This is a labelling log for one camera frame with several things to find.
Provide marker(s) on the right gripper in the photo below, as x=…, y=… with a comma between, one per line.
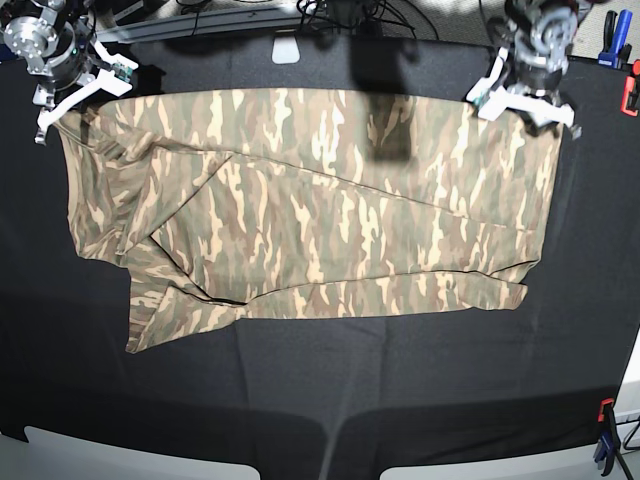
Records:
x=74, y=76

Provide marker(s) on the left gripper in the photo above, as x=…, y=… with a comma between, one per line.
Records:
x=542, y=110

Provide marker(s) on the camouflage t-shirt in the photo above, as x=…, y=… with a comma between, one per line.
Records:
x=277, y=203

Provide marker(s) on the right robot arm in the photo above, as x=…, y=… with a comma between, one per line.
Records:
x=58, y=41

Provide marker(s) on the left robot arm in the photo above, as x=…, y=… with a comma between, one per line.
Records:
x=532, y=41

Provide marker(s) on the blue clamp top right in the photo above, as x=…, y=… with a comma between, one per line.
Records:
x=616, y=51

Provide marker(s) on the red clamp right edge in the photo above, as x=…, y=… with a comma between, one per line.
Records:
x=630, y=98

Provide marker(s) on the black table cloth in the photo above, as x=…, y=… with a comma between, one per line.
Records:
x=341, y=398

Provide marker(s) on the orange black clamp bottom right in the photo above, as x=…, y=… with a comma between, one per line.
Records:
x=608, y=444

